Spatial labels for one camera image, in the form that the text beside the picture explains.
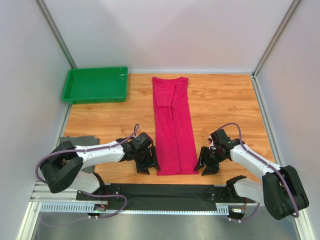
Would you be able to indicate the left aluminium corner post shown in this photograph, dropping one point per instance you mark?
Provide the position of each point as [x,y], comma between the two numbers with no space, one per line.
[55,31]

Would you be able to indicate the green plastic tray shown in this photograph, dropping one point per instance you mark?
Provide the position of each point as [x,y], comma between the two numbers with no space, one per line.
[96,85]

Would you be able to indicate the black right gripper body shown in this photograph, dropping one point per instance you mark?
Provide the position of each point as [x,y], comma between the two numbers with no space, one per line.
[215,156]

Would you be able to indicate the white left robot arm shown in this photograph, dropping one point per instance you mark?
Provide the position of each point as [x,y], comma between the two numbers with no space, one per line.
[63,168]

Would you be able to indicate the magenta t shirt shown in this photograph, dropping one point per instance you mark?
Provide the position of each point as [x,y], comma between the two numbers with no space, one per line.
[174,138]

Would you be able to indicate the right aluminium corner post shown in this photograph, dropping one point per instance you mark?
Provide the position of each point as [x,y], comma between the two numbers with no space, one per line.
[276,36]

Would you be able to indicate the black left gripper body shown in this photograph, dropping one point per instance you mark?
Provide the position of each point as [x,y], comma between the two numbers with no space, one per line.
[143,156]

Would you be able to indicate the folded grey t shirt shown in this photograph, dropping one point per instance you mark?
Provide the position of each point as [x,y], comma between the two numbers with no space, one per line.
[81,140]

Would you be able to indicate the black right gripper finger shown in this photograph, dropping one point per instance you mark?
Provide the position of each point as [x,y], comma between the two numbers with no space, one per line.
[210,171]
[201,159]

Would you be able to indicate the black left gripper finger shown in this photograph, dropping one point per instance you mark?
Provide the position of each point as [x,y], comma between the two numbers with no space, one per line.
[140,169]
[154,158]

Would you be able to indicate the aluminium front frame rail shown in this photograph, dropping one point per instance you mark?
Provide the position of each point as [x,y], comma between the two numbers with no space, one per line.
[73,201]

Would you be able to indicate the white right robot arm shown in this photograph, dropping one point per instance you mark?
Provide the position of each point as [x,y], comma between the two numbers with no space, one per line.
[280,188]

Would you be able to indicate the aluminium corner post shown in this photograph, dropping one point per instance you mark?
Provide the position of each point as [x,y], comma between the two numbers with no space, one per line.
[55,31]
[276,36]

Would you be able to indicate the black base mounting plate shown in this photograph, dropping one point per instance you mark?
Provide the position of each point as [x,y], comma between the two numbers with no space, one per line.
[208,193]

